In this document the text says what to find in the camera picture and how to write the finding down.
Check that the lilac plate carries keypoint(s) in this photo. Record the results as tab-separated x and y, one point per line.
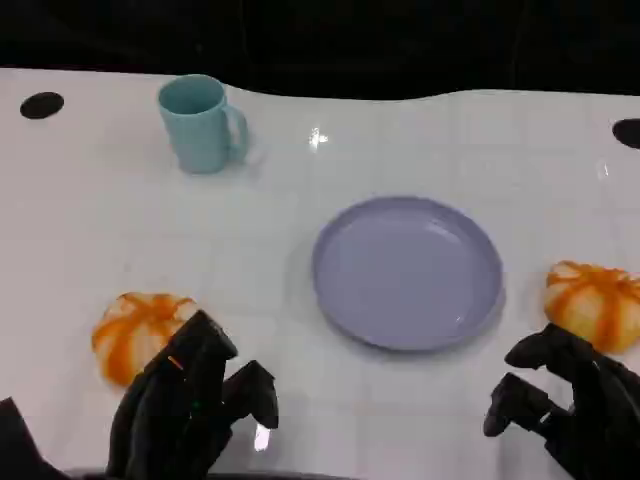
407	272

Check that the pale green mug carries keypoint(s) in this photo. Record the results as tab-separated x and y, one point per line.
197	130

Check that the orange white toy bread roll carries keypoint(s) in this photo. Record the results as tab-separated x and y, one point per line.
130	335
595	305

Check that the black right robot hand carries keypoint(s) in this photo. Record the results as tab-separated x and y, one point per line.
600	400

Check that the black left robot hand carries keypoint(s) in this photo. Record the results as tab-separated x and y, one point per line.
170	400

